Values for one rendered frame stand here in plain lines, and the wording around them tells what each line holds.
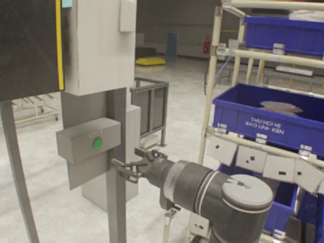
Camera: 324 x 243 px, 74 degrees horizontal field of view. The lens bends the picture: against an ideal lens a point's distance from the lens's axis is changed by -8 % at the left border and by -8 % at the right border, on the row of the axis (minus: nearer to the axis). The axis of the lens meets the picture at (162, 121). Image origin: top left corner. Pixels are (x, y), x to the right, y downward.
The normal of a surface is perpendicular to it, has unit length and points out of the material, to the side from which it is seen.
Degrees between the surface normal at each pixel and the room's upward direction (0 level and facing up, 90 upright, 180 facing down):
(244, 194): 5
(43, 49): 90
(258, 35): 98
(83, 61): 90
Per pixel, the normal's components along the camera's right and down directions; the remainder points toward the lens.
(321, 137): -0.56, 0.32
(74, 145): 0.81, 0.25
